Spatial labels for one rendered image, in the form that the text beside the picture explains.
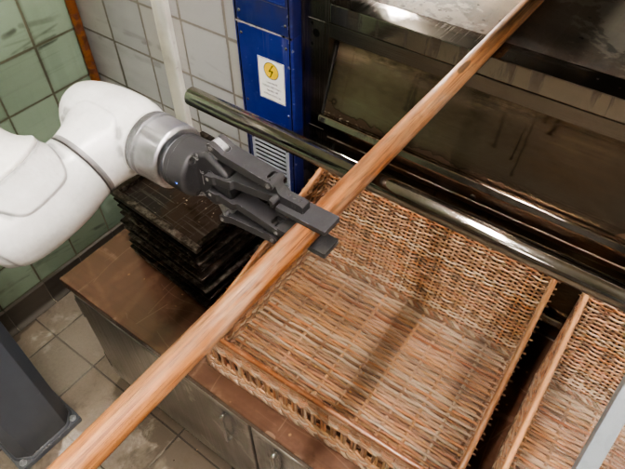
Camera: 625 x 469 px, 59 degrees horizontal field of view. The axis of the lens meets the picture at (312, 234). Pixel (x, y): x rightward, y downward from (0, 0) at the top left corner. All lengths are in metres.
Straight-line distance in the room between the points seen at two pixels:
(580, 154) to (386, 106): 0.38
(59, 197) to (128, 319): 0.66
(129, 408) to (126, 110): 0.40
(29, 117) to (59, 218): 1.14
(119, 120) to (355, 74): 0.57
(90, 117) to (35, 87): 1.08
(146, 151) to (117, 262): 0.78
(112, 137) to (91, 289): 0.74
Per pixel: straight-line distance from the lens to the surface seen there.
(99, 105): 0.79
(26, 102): 1.85
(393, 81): 1.14
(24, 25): 1.79
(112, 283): 1.44
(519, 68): 1.00
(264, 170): 0.63
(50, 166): 0.74
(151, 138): 0.73
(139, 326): 1.34
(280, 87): 1.27
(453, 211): 0.70
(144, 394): 0.53
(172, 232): 1.18
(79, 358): 2.06
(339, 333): 1.26
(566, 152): 1.06
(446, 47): 1.04
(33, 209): 0.73
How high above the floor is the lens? 1.66
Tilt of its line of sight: 48 degrees down
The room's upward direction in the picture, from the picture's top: straight up
